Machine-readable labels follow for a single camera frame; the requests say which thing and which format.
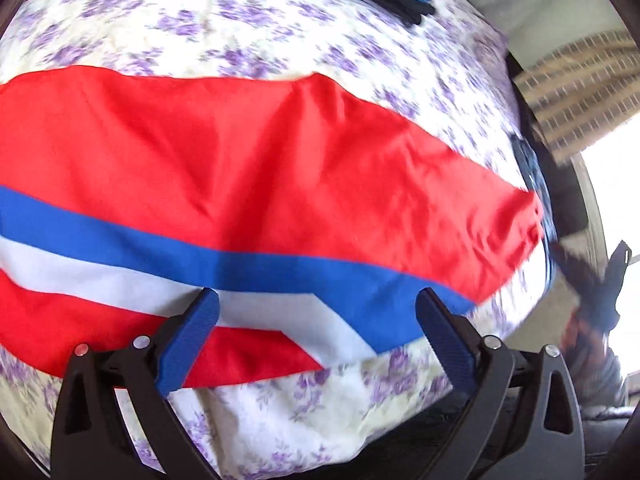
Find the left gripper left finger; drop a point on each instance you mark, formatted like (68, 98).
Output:
(90, 439)

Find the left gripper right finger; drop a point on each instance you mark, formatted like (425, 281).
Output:
(544, 439)

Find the red blue white pants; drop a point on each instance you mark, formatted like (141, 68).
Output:
(315, 216)

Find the beige checked curtain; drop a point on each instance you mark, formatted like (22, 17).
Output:
(582, 91)

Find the purple floral bedspread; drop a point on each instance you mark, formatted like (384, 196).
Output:
(448, 75)

